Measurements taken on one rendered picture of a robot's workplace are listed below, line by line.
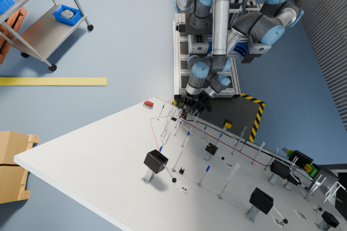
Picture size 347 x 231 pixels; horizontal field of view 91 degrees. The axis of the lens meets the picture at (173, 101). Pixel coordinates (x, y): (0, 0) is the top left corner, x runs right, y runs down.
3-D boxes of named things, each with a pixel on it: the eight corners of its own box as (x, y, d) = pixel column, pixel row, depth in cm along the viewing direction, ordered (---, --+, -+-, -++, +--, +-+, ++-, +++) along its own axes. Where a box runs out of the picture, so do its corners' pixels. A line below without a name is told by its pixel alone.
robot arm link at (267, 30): (288, -2, 118) (257, 16, 88) (308, 10, 114) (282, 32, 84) (276, 15, 128) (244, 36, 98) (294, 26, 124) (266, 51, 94)
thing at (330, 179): (340, 210, 83) (359, 187, 80) (303, 191, 86) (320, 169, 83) (331, 200, 90) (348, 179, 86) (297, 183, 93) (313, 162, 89)
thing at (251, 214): (277, 242, 50) (294, 220, 48) (241, 213, 55) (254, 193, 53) (277, 231, 54) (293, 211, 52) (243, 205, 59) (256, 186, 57)
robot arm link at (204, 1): (210, 17, 124) (215, -1, 111) (192, 17, 123) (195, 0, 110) (208, 5, 128) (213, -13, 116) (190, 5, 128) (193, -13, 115)
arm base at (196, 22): (189, 15, 137) (191, 4, 128) (208, 15, 138) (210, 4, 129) (190, 29, 132) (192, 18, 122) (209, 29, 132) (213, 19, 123)
